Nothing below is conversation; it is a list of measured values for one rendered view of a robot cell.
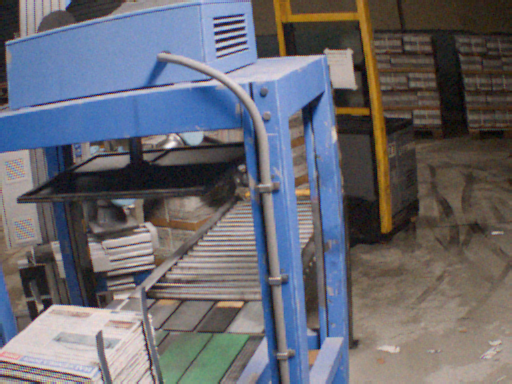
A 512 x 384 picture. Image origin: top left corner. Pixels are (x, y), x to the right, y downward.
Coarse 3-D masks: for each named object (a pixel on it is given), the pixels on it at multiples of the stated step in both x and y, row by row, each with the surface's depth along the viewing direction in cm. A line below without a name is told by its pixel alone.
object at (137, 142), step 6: (132, 138) 206; (138, 138) 207; (132, 144) 207; (138, 144) 207; (132, 150) 207; (138, 150) 207; (132, 156) 207; (138, 156) 207; (132, 162) 208; (138, 162) 208; (144, 162) 209; (126, 168) 208; (132, 168) 207; (138, 168) 207
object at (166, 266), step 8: (232, 200) 380; (240, 200) 383; (224, 208) 367; (216, 216) 355; (224, 216) 358; (208, 224) 344; (216, 224) 346; (200, 232) 333; (192, 240) 323; (184, 248) 313; (192, 248) 315; (176, 256) 303; (168, 264) 294; (176, 264) 297; (160, 272) 286; (144, 280) 278; (152, 280) 278; (152, 288) 272; (128, 296) 262; (136, 296) 262
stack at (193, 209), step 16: (304, 144) 484; (304, 160) 485; (208, 192) 415; (224, 192) 424; (240, 192) 436; (144, 208) 427; (160, 208) 419; (176, 208) 412; (192, 208) 405; (208, 208) 415; (160, 240) 426; (176, 240) 419; (160, 256) 429
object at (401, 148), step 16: (352, 128) 553; (368, 128) 547; (400, 128) 557; (352, 144) 557; (368, 144) 549; (400, 144) 558; (352, 160) 560; (368, 160) 552; (400, 160) 559; (352, 176) 563; (368, 176) 555; (400, 176) 560; (416, 176) 584; (352, 192) 567; (368, 192) 559; (400, 192) 562; (416, 192) 586; (400, 208) 565; (416, 208) 591; (400, 224) 565
